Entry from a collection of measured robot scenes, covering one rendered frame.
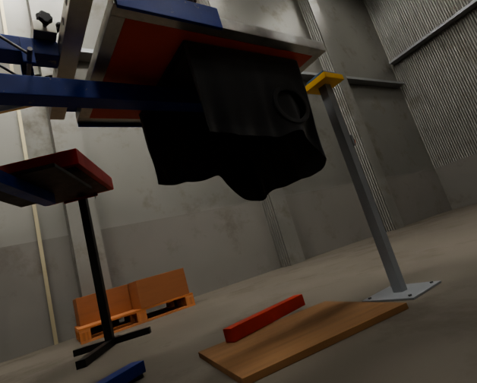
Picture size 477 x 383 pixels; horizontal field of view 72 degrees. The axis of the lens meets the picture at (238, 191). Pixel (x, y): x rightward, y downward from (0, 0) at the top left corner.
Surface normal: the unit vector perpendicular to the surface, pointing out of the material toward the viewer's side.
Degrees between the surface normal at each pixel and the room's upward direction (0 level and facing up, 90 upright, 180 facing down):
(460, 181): 90
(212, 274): 90
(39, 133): 90
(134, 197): 90
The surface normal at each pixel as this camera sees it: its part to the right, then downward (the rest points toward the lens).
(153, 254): 0.50, -0.31
